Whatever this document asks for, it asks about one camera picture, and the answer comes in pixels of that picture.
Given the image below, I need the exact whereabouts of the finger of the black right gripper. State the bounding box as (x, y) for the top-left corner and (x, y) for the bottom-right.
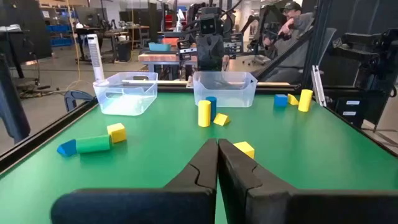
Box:
(196, 34), (211, 72)
(210, 34), (226, 72)

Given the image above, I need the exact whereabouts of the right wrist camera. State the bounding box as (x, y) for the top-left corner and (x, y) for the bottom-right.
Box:
(198, 17), (219, 35)

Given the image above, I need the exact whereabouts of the clear plastic bin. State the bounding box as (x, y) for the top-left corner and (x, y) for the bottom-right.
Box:
(192, 71), (258, 108)
(93, 72), (159, 116)

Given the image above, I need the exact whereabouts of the black partition panel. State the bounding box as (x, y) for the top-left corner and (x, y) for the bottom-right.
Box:
(0, 0), (53, 60)

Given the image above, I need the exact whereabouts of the yellow hanging cable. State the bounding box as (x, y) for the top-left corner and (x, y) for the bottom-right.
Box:
(66, 0), (82, 91)

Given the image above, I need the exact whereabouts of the black table frame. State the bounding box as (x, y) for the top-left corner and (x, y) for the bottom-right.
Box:
(0, 81), (398, 175)

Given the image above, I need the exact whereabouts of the yellow cube block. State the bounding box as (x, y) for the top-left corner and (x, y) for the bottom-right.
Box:
(106, 122), (127, 144)
(233, 141), (256, 160)

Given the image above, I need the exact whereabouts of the white tower fan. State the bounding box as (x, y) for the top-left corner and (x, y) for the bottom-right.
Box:
(86, 34), (106, 83)

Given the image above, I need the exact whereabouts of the green cylinder block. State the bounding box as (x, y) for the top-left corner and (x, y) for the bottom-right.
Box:
(75, 134), (113, 154)

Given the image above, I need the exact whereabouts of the blue wedge block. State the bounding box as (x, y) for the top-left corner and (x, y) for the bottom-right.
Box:
(57, 139), (78, 157)

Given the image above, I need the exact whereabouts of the blue cylinder block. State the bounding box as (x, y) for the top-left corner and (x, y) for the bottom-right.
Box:
(205, 96), (218, 122)

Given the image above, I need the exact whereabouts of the wooden workbench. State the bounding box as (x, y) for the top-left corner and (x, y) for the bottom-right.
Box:
(137, 52), (200, 81)

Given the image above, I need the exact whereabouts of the black equipment stand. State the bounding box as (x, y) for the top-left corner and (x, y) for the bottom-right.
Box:
(329, 27), (398, 130)

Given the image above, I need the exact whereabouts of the blue cube block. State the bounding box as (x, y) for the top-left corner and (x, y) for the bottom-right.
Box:
(273, 93), (289, 108)

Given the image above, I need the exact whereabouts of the dark foreground post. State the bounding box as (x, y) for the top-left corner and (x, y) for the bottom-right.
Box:
(0, 53), (32, 145)

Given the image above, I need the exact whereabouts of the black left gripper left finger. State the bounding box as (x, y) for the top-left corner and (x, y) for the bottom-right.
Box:
(51, 138), (218, 224)

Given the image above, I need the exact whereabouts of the yellow wedge block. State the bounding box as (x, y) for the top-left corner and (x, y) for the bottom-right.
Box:
(213, 113), (231, 127)

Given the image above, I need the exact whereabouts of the blue storage bin shelf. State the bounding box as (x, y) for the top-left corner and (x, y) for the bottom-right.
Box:
(46, 24), (75, 48)

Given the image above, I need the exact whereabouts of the person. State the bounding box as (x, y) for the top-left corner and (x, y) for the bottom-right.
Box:
(254, 1), (315, 84)

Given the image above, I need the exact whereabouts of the slim yellow cylinder block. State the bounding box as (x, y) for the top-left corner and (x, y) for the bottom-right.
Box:
(198, 100), (212, 128)

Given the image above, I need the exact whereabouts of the thick yellow cylinder block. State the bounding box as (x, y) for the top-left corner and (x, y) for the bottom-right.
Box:
(297, 88), (314, 113)

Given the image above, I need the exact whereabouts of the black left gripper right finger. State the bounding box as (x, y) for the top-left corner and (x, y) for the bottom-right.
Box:
(218, 138), (398, 224)

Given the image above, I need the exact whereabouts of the silver metal bracket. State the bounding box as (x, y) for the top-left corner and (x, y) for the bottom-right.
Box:
(311, 65), (327, 108)

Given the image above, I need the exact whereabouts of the teal storage bin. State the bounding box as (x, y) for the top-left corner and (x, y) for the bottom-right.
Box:
(148, 42), (172, 52)

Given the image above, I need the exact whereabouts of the black waste bin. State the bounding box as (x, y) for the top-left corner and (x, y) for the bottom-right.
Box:
(117, 40), (133, 63)

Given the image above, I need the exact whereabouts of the green table mat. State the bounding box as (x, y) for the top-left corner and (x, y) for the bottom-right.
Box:
(0, 92), (398, 224)

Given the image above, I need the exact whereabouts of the orange box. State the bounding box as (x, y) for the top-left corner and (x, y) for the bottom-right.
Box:
(162, 37), (180, 47)

